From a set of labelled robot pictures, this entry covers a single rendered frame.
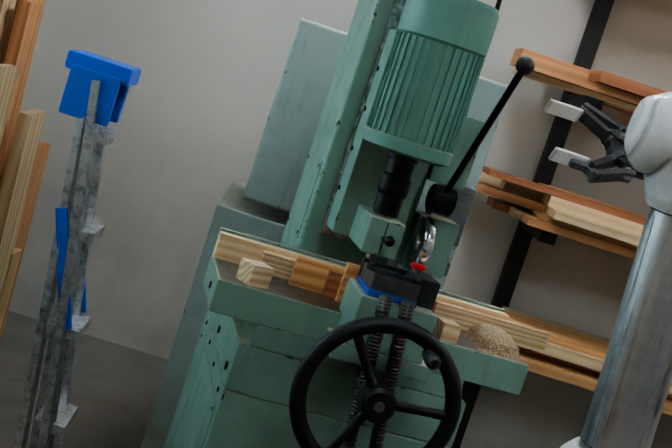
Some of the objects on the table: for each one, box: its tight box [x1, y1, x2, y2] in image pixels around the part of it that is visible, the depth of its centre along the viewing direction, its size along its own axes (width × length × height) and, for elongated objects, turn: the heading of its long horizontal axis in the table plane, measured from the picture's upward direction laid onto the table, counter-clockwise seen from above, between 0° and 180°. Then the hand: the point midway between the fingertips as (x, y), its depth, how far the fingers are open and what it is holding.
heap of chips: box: [461, 324, 524, 363], centre depth 212 cm, size 9×14×4 cm, turn 119°
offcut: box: [236, 258, 275, 289], centre depth 199 cm, size 4×5×4 cm
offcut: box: [432, 316, 462, 344], centre depth 206 cm, size 4×4×3 cm
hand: (555, 130), depth 209 cm, fingers open, 13 cm apart
